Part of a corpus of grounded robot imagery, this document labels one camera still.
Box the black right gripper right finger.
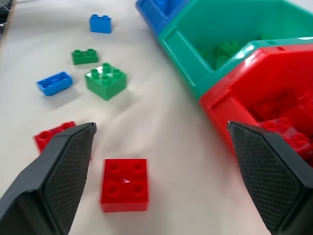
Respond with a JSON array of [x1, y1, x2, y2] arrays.
[[226, 120, 313, 235]]

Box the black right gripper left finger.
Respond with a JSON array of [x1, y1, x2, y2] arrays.
[[0, 122, 97, 235]]

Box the red two-stud brick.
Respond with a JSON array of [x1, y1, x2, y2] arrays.
[[33, 120, 77, 154]]

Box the red bricks in bin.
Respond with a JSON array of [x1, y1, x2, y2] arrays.
[[248, 89, 313, 168]]

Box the red square four-stud brick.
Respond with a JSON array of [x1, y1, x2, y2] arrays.
[[99, 158, 149, 213]]

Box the red plastic bin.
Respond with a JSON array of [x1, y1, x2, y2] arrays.
[[199, 46, 313, 169]]

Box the blue upside-down brick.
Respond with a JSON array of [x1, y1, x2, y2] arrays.
[[36, 71, 74, 96]]

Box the green square four-stud brick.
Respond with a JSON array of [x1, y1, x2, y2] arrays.
[[84, 63, 127, 101]]

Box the green bricks in bin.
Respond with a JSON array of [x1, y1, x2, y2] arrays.
[[198, 33, 272, 70]]

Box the green two-stud brick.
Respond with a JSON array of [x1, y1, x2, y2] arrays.
[[70, 48, 99, 66]]

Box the green plastic bin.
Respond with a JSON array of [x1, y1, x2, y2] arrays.
[[157, 0, 313, 101]]

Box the blue upright two-stud brick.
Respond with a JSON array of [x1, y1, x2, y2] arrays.
[[89, 14, 112, 34]]

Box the blue plastic bin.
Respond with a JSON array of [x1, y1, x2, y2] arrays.
[[135, 0, 194, 35]]

